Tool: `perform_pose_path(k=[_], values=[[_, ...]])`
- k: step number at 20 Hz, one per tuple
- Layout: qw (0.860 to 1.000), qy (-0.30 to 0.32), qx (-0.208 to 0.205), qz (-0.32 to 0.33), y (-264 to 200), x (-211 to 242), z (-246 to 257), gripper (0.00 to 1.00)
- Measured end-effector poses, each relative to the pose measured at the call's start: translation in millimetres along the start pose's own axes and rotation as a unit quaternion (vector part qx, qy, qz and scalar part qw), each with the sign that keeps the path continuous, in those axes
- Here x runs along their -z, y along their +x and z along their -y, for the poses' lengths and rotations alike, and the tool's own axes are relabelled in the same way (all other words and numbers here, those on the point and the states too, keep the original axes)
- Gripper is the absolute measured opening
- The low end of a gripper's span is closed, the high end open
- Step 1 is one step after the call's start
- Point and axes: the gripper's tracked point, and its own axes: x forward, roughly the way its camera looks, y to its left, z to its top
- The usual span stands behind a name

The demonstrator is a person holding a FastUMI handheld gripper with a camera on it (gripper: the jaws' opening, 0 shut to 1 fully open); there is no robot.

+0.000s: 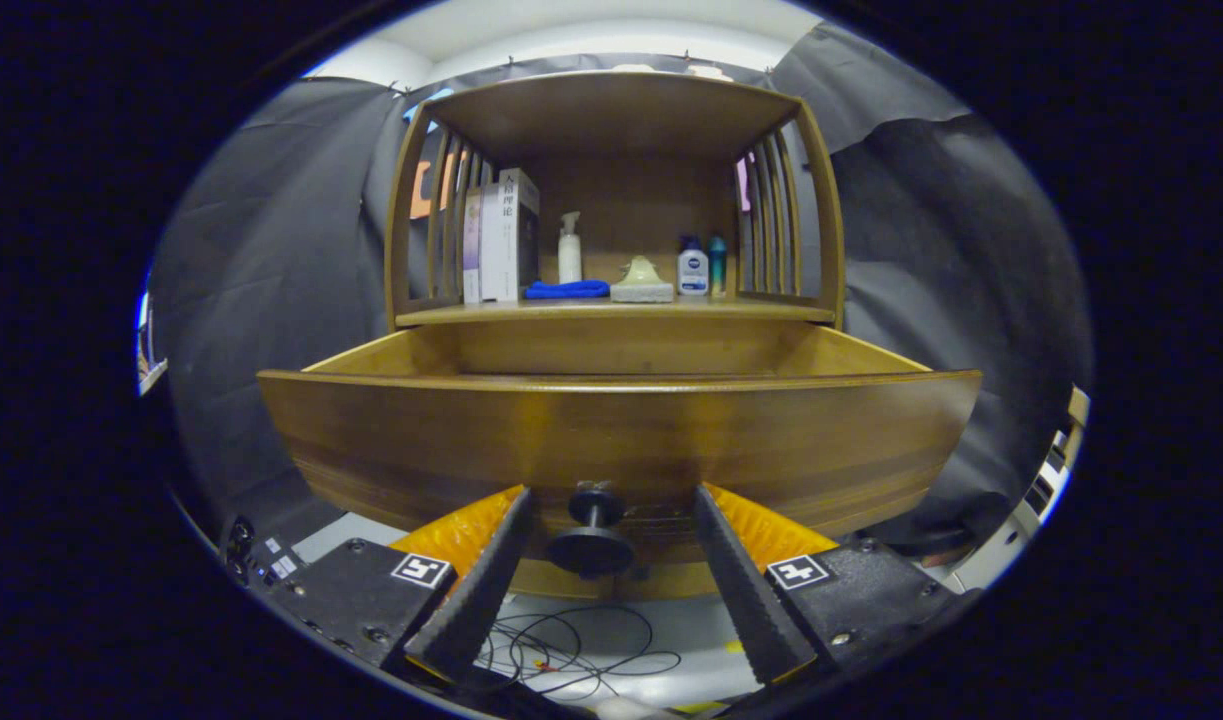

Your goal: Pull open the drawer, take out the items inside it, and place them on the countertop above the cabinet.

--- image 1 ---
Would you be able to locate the thick white book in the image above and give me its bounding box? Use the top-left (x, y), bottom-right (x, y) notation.
top-left (480, 168), bottom-right (541, 303)

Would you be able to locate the thin pale purple book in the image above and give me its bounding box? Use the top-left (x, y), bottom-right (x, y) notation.
top-left (462, 187), bottom-right (484, 305)

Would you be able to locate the white lotion bottle blue cap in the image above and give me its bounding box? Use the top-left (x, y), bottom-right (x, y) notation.
top-left (677, 236), bottom-right (710, 297)

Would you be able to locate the wooden cabinet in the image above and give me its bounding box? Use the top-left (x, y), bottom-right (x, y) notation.
top-left (384, 70), bottom-right (847, 331)

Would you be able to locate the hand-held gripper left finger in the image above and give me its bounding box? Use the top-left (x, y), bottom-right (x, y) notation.
top-left (256, 485), bottom-right (537, 691)

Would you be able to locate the looped black floor cable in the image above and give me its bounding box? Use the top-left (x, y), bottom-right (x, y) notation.
top-left (476, 600), bottom-right (684, 701)

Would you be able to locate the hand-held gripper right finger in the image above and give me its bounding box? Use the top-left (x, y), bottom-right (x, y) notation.
top-left (693, 483), bottom-right (982, 691)

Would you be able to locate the wooden drawer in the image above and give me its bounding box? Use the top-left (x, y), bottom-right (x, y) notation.
top-left (256, 322), bottom-right (984, 601)

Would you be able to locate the black drawer knob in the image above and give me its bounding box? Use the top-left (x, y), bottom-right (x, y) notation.
top-left (546, 487), bottom-right (637, 579)

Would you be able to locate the pale green handled scrub pad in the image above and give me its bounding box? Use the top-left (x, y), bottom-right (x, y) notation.
top-left (609, 256), bottom-right (675, 304)

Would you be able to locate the black electronics box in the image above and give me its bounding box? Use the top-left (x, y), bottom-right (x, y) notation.
top-left (221, 515), bottom-right (307, 591)

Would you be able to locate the wooden countertop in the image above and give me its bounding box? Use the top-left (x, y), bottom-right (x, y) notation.
top-left (394, 295), bottom-right (837, 328)

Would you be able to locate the white pump bottle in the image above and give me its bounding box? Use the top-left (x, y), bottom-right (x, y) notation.
top-left (558, 211), bottom-right (583, 284)

